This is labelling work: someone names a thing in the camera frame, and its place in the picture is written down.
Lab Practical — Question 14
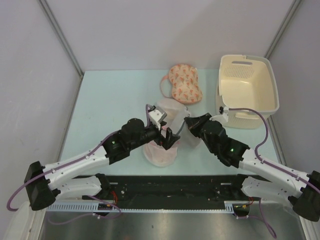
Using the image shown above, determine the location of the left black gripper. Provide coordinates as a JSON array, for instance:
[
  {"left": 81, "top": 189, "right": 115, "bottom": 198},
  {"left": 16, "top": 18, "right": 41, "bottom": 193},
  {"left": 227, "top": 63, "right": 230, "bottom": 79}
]
[{"left": 128, "top": 121, "right": 180, "bottom": 151}]

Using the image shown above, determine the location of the pink mesh bag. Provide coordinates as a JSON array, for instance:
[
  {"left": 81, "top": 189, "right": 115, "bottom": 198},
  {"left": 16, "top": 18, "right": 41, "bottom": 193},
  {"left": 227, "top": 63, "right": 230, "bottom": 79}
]
[
  {"left": 143, "top": 141, "right": 179, "bottom": 168},
  {"left": 156, "top": 98, "right": 188, "bottom": 134}
]

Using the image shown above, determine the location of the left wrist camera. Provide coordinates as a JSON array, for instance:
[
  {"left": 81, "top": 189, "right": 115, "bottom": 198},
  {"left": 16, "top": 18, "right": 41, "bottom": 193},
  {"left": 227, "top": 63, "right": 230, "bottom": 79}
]
[{"left": 147, "top": 106, "right": 167, "bottom": 130}]

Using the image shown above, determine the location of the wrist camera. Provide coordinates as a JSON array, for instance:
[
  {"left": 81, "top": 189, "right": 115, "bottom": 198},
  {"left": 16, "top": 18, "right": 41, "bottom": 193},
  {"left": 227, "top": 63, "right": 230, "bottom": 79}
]
[
  {"left": 147, "top": 106, "right": 167, "bottom": 130},
  {"left": 218, "top": 106, "right": 236, "bottom": 124}
]

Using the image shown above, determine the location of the white slotted cable duct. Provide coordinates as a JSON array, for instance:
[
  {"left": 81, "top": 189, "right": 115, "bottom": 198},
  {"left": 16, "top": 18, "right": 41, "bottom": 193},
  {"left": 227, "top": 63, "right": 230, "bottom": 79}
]
[{"left": 47, "top": 198, "right": 254, "bottom": 214}]

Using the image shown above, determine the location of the pink mesh bag middle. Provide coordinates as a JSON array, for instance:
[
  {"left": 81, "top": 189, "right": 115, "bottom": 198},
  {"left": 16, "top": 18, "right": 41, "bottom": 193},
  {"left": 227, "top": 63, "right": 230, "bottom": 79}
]
[{"left": 156, "top": 98, "right": 188, "bottom": 134}]

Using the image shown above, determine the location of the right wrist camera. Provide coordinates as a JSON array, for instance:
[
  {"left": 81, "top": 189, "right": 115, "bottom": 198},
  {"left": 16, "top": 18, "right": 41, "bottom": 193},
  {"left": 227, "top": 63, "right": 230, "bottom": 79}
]
[{"left": 218, "top": 106, "right": 236, "bottom": 124}]

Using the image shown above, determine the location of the cream plastic basket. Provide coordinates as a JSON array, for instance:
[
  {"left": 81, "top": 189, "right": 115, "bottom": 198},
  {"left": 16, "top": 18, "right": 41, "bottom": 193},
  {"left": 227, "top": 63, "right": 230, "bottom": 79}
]
[{"left": 215, "top": 54, "right": 280, "bottom": 129}]

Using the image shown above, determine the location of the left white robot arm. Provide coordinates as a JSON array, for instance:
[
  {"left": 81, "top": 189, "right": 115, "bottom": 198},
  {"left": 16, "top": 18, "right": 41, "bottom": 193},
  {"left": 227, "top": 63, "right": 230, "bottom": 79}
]
[{"left": 24, "top": 118, "right": 180, "bottom": 211}]

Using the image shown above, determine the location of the right aluminium frame post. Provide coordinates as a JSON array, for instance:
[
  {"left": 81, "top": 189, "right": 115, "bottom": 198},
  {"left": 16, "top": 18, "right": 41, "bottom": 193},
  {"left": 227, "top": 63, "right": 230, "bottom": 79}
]
[{"left": 264, "top": 0, "right": 304, "bottom": 59}]

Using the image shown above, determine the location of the floral orange laundry bag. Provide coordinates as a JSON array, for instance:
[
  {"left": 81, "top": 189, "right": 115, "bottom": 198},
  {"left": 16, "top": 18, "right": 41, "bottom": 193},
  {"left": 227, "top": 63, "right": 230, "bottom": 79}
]
[{"left": 159, "top": 63, "right": 203, "bottom": 105}]

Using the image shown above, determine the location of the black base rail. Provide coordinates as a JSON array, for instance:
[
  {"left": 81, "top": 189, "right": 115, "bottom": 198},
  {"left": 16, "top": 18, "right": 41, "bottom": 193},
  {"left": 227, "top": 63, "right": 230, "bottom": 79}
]
[{"left": 95, "top": 174, "right": 258, "bottom": 206}]

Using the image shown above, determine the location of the grey trimmed mesh laundry bag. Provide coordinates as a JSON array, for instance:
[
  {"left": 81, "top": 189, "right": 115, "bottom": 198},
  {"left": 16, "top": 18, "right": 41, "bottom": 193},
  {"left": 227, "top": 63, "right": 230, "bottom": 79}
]
[{"left": 170, "top": 107, "right": 201, "bottom": 148}]

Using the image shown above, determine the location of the left aluminium frame post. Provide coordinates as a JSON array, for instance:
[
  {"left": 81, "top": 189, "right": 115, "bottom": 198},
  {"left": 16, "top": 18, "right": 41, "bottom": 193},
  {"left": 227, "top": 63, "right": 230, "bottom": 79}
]
[{"left": 37, "top": 0, "right": 84, "bottom": 79}]

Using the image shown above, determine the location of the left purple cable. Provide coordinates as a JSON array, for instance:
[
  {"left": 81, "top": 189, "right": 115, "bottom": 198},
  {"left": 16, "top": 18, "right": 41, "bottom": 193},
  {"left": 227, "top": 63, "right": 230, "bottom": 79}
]
[{"left": 6, "top": 103, "right": 156, "bottom": 225}]

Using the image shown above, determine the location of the aluminium frame post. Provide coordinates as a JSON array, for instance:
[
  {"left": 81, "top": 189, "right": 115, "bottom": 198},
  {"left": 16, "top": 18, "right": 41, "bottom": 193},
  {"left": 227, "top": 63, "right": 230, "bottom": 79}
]
[
  {"left": 37, "top": 0, "right": 84, "bottom": 79},
  {"left": 264, "top": 0, "right": 304, "bottom": 59}
]

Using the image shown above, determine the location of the pink mesh bag front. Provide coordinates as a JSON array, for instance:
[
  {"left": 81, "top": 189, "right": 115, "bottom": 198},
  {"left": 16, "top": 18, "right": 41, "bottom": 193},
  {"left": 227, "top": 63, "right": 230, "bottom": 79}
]
[{"left": 143, "top": 141, "right": 179, "bottom": 168}]

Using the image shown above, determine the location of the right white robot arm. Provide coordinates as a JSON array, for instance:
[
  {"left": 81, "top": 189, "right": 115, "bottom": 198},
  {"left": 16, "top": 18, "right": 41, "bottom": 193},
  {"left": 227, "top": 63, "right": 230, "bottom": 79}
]
[{"left": 184, "top": 113, "right": 320, "bottom": 222}]

